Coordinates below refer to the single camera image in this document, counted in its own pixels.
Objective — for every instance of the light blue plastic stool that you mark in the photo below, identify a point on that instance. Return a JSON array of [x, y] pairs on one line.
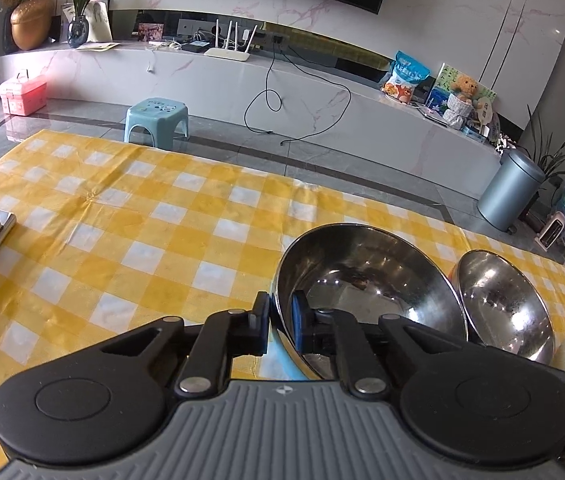
[[161, 118]]

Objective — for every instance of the blue steel bowl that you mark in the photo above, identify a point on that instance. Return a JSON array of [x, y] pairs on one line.
[[365, 271]]

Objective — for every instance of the green picture book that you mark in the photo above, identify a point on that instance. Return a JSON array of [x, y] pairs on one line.
[[440, 92]]

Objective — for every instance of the green plant in blue vase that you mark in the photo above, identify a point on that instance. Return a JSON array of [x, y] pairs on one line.
[[88, 23]]

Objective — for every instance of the pink storage box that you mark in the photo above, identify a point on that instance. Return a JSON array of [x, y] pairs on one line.
[[23, 96]]

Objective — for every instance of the teddy bear toy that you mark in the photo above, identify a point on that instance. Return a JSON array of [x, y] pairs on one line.
[[465, 88]]

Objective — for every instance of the potted plant right corner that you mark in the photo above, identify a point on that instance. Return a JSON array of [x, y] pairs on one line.
[[548, 159]]

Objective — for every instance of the white marble tv console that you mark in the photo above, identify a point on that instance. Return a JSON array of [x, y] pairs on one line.
[[269, 95]]

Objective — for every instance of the yellow checkered tablecloth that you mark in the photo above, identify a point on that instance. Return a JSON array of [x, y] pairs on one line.
[[110, 236]]

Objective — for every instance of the orange steel bowl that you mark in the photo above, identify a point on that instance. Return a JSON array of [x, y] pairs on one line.
[[502, 306]]

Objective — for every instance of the golden acorn vase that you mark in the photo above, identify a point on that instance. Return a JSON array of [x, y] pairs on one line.
[[30, 23]]

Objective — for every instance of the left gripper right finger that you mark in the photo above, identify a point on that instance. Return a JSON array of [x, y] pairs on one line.
[[370, 361]]

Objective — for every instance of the blue snack bag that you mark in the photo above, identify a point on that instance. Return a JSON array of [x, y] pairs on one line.
[[403, 78]]

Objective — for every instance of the grey metal trash bin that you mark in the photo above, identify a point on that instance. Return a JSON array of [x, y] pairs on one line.
[[510, 190]]

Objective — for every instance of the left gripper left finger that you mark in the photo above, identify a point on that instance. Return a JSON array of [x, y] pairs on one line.
[[193, 361]]

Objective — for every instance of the white wifi router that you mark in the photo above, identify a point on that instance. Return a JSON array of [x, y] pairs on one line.
[[231, 48]]

